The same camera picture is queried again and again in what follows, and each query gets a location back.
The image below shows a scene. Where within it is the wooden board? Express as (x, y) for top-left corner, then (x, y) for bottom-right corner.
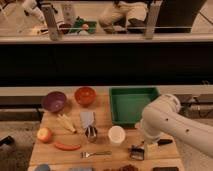
(28, 93), (185, 171)

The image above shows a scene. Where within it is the blue round object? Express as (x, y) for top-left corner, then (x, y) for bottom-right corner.
(34, 164), (51, 171)

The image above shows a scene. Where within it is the brown cookie pile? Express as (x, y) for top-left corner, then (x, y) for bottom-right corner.
(103, 164), (139, 171)

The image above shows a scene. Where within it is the white paper cup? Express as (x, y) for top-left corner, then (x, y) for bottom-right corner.
(108, 126), (126, 146)

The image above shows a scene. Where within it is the black handled peeler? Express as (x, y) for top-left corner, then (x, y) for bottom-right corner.
(157, 139), (173, 146)

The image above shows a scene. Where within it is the purple bowl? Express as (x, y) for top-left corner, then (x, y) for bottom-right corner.
(41, 91), (67, 113)

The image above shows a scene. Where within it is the grey cloth piece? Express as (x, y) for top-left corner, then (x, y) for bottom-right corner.
(80, 111), (95, 129)

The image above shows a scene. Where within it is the red yellow apple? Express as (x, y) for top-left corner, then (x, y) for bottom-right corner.
(37, 128), (53, 143)

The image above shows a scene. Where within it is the small metal cup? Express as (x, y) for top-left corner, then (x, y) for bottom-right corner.
(85, 126), (97, 142)

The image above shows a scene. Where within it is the black metal brush tool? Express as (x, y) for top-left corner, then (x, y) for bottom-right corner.
(130, 146), (145, 161)

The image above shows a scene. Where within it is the dark brown block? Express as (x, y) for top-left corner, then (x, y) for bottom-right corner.
(152, 167), (179, 171)

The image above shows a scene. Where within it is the green plastic tray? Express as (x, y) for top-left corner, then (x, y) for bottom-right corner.
(109, 87), (160, 127)

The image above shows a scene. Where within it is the silver fork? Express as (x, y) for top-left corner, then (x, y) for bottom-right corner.
(80, 151), (112, 158)

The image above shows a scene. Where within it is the orange bowl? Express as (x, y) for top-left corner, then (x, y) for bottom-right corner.
(74, 87), (96, 107)

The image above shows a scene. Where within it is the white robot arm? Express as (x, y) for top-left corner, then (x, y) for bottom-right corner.
(140, 94), (213, 158)

